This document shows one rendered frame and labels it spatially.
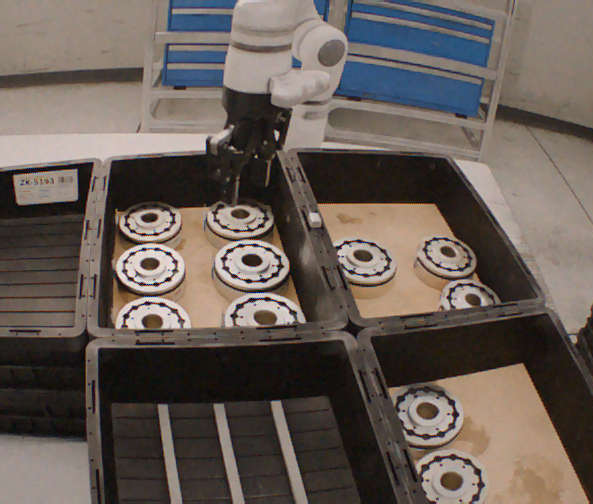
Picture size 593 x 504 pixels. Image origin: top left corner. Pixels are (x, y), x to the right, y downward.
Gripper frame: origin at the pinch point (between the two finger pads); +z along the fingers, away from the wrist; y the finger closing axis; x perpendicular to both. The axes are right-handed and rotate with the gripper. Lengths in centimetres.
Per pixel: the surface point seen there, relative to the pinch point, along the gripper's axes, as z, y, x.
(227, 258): 14.2, -1.8, -3.2
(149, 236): 14.0, 2.2, -15.0
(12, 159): 30, -10, -83
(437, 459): 14.5, 11.4, 36.4
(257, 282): 14.3, -0.7, 2.7
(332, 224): 17.2, -22.6, 1.5
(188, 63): 56, -139, -137
